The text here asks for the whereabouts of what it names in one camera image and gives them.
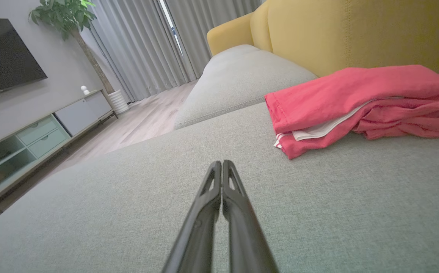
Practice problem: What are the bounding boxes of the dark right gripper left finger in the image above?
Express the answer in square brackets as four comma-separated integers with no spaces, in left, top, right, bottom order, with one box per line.
[161,160,223,273]

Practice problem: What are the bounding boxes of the black flat television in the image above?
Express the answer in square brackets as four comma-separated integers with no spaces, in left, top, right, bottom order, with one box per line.
[0,17,49,100]

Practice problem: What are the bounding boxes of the white ribbed plant pot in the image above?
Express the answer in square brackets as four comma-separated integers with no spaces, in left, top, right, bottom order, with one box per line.
[107,89,130,115]

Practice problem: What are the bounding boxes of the yellow sofa backrest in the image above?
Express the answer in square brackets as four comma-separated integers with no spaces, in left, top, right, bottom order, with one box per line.
[207,0,439,78]

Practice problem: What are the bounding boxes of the green leafy indoor tree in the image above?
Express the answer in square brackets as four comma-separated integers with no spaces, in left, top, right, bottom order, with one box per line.
[28,0,116,95]

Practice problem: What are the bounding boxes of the grey curtain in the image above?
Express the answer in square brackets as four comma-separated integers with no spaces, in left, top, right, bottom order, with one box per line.
[165,0,266,78]
[88,0,198,102]

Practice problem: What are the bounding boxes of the red white basketball jersey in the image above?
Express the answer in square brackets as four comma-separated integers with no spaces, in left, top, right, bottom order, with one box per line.
[264,64,439,160]

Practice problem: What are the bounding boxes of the grey green tv cabinet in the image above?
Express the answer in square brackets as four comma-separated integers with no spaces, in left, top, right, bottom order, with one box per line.
[0,89,119,213]

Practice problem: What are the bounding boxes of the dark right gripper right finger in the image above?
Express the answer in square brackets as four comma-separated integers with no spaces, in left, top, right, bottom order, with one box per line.
[222,159,279,273]

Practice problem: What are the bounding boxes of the small grey sofa cushion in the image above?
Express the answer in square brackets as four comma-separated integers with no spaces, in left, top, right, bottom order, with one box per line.
[173,44,318,130]

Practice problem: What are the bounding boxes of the red shorts with white trim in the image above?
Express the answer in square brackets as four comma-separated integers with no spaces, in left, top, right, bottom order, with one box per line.
[352,91,439,140]

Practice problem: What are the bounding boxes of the large grey sofa seat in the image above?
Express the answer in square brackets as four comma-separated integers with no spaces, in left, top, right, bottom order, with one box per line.
[0,102,439,273]

